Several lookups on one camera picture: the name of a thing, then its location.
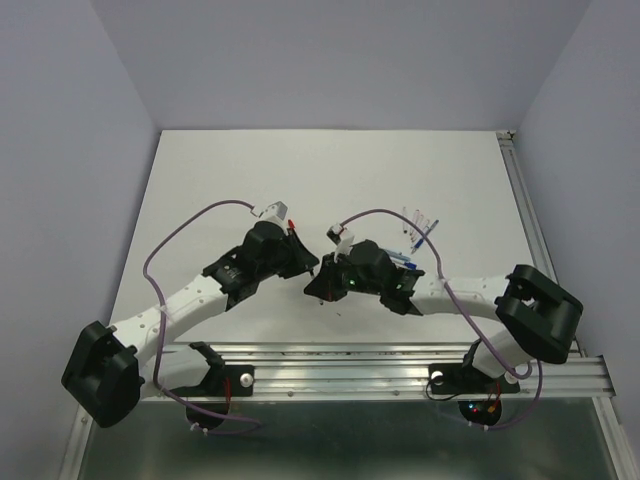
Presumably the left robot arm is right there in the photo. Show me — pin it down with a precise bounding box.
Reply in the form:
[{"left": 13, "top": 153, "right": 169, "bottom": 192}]
[{"left": 61, "top": 221, "right": 319, "bottom": 428}]

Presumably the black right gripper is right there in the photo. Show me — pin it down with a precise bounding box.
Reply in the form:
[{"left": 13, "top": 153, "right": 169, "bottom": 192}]
[{"left": 303, "top": 251, "right": 383, "bottom": 303}]

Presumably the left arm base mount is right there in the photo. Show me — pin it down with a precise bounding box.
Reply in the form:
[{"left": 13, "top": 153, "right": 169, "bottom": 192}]
[{"left": 154, "top": 342, "right": 262, "bottom": 436}]

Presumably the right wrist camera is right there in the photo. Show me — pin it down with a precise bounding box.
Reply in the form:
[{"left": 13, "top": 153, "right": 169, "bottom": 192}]
[{"left": 326, "top": 223, "right": 354, "bottom": 261}]

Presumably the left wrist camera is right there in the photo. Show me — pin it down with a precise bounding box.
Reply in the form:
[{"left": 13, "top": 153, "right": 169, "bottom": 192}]
[{"left": 251, "top": 201, "right": 288, "bottom": 223}]

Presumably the light blue highlighter pen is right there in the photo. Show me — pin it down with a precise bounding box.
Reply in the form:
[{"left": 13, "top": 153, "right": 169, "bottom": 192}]
[{"left": 386, "top": 250, "right": 411, "bottom": 262}]

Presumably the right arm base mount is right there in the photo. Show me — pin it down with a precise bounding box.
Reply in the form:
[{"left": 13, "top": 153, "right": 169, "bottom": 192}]
[{"left": 425, "top": 340, "right": 520, "bottom": 428}]

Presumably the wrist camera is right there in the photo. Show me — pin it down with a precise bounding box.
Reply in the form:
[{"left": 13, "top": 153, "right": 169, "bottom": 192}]
[
  {"left": 326, "top": 223, "right": 354, "bottom": 261},
  {"left": 251, "top": 201, "right": 288, "bottom": 223}
]

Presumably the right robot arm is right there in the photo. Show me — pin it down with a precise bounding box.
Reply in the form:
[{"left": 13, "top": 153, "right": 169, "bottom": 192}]
[{"left": 304, "top": 240, "right": 584, "bottom": 390}]

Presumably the aluminium right rail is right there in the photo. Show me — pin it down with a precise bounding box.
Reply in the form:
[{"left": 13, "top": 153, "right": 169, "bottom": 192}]
[{"left": 495, "top": 130, "right": 571, "bottom": 321}]

